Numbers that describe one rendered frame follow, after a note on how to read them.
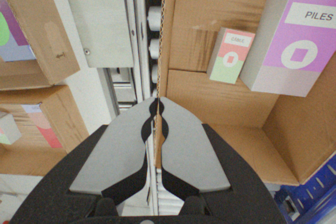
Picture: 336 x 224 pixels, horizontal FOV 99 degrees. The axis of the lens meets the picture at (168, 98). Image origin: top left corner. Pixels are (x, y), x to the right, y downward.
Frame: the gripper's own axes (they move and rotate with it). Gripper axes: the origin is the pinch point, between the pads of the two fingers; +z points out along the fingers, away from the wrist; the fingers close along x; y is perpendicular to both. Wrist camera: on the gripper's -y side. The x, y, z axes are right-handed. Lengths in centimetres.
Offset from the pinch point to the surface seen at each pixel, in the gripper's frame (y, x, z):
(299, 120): 12.3, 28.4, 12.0
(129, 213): 287, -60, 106
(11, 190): 251, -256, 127
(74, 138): 25.5, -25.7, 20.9
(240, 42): -1.8, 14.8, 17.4
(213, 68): 3.3, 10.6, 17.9
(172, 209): 78, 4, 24
